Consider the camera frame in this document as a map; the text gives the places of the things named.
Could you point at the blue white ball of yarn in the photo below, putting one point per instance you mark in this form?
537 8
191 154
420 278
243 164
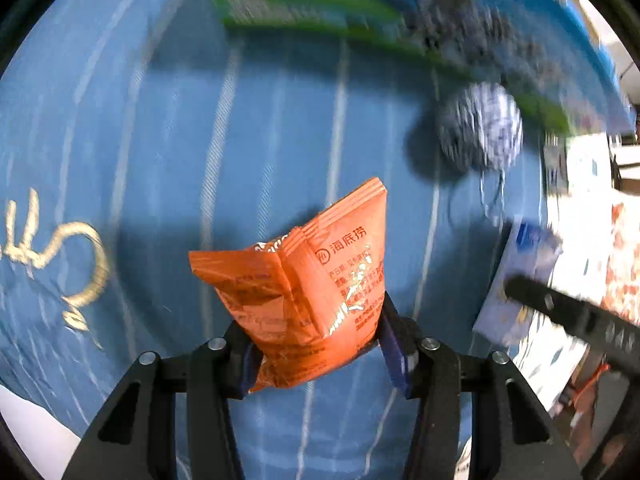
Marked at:
481 128

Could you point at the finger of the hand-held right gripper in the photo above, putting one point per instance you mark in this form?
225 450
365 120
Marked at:
550 305

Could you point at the blue striped blanket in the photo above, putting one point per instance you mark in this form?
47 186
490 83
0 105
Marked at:
200 160

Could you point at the orange snack packet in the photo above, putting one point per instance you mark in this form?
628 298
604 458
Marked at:
310 290

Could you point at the white blue tissue pack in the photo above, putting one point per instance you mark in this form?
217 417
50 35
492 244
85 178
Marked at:
520 280

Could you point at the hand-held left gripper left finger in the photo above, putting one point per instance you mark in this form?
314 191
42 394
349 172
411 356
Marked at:
246 360

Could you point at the green blue storage box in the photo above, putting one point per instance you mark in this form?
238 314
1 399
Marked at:
400 15

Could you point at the dark fuzzy soft item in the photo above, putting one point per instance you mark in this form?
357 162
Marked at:
465 20

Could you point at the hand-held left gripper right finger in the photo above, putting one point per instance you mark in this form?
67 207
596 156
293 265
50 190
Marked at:
395 350

